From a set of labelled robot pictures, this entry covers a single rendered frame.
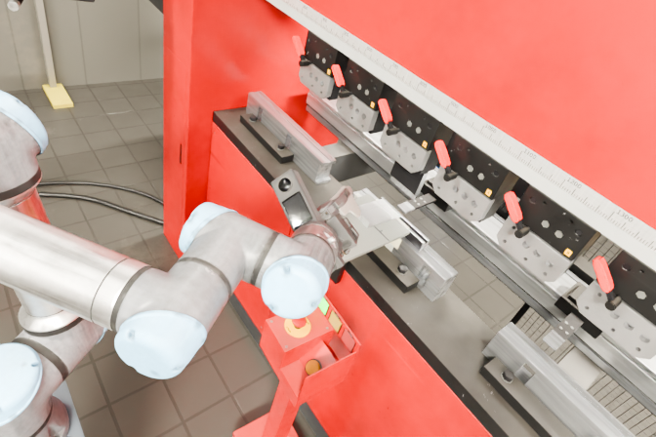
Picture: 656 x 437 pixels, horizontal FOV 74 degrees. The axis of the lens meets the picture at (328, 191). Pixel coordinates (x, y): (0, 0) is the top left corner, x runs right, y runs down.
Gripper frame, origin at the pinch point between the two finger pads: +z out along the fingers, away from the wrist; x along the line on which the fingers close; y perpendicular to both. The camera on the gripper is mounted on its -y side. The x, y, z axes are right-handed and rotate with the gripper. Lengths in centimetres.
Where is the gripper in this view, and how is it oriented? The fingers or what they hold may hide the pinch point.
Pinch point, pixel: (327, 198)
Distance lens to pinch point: 84.4
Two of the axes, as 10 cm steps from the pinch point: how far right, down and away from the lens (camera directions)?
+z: 1.6, -2.6, 9.5
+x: 8.0, -5.4, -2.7
